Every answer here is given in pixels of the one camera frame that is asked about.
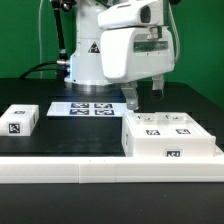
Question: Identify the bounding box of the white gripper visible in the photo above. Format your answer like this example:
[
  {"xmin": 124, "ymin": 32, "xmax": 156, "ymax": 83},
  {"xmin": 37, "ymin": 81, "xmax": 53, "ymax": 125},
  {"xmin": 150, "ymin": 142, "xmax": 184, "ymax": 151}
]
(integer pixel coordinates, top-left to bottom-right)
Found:
[{"xmin": 98, "ymin": 0, "xmax": 175, "ymax": 110}]

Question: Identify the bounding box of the white cabinet door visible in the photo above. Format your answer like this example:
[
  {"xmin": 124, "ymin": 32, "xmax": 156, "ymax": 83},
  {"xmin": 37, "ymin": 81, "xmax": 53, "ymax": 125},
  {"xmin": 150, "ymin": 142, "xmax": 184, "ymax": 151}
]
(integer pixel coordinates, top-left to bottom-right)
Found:
[
  {"xmin": 127, "ymin": 113, "xmax": 172, "ymax": 138},
  {"xmin": 160, "ymin": 113, "xmax": 210, "ymax": 137}
]

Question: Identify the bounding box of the white cabinet body box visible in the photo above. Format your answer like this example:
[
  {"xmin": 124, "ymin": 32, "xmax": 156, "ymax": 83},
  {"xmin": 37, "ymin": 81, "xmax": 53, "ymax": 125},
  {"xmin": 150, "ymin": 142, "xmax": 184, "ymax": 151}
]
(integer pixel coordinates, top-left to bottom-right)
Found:
[{"xmin": 121, "ymin": 113, "xmax": 216, "ymax": 158}]

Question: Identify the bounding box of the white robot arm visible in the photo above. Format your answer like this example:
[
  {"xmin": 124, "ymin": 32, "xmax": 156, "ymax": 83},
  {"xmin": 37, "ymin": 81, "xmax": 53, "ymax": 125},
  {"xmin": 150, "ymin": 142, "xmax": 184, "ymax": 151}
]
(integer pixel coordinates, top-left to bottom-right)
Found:
[{"xmin": 65, "ymin": 0, "xmax": 181, "ymax": 110}]

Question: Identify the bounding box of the white cabinet top block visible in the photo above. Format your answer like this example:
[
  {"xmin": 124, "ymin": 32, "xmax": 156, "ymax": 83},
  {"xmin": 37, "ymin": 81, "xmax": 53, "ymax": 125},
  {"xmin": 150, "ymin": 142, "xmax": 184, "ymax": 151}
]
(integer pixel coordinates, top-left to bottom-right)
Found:
[{"xmin": 0, "ymin": 104, "xmax": 39, "ymax": 136}]

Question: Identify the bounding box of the white base tag plate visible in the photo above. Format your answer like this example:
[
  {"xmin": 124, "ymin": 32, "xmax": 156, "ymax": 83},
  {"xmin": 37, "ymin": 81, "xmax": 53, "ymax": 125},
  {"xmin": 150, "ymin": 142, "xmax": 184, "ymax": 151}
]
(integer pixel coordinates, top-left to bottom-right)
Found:
[{"xmin": 47, "ymin": 102, "xmax": 129, "ymax": 117}]

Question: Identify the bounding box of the white L-shaped fence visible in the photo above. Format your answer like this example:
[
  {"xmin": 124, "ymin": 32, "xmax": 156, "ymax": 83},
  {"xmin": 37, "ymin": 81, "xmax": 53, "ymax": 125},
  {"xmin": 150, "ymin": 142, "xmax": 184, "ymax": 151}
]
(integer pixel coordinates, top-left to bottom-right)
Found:
[{"xmin": 0, "ymin": 149, "xmax": 224, "ymax": 184}]

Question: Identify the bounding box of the black cable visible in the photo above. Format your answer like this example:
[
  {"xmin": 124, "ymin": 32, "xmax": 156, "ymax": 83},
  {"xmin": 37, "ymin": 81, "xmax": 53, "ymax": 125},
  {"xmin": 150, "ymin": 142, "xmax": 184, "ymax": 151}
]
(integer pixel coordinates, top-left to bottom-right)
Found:
[{"xmin": 18, "ymin": 61, "xmax": 62, "ymax": 80}]

